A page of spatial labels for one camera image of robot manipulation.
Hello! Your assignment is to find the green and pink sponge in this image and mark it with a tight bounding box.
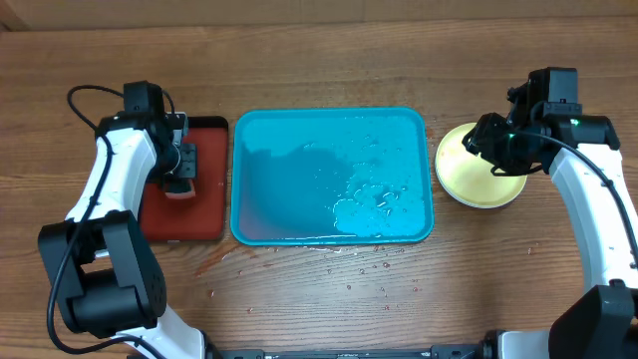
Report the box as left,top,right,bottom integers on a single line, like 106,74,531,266
163,179,195,200

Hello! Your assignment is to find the green plate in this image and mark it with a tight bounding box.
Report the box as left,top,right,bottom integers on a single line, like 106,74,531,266
435,123,526,209

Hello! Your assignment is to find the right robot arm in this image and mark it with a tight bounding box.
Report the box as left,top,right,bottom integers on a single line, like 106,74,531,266
463,67,637,359

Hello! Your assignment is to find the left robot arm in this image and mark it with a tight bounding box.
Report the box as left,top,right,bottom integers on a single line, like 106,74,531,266
38,81,221,359

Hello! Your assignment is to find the black and red tray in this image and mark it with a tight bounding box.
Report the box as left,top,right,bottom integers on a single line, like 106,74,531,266
140,116,229,243

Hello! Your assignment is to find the teal plastic tray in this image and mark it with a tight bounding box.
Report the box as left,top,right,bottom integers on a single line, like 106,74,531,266
229,107,435,246

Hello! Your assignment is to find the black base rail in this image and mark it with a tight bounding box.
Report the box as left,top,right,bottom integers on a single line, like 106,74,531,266
205,343,497,359

